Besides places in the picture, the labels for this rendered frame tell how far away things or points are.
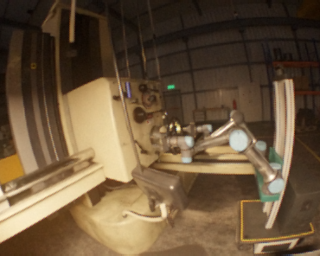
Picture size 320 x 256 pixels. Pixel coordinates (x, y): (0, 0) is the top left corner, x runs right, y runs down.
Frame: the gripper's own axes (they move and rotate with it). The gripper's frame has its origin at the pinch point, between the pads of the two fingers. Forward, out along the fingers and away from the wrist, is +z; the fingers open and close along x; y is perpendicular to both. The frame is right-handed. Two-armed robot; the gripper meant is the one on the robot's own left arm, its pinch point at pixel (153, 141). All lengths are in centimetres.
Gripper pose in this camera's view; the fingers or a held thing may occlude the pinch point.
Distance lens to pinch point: 116.8
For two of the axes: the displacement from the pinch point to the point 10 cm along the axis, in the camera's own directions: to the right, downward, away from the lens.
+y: -4.7, 2.3, -8.6
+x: 1.4, 9.7, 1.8
